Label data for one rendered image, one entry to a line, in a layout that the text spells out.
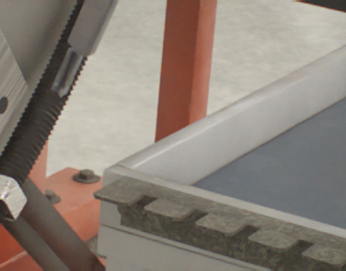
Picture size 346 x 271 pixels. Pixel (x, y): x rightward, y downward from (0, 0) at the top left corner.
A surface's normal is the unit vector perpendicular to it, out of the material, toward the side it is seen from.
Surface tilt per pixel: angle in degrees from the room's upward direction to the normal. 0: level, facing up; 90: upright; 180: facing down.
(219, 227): 0
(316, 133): 0
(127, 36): 0
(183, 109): 90
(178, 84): 90
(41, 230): 90
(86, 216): 90
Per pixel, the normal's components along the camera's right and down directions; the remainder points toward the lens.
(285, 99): 0.86, 0.24
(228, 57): 0.08, -0.94
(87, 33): -0.54, 0.35
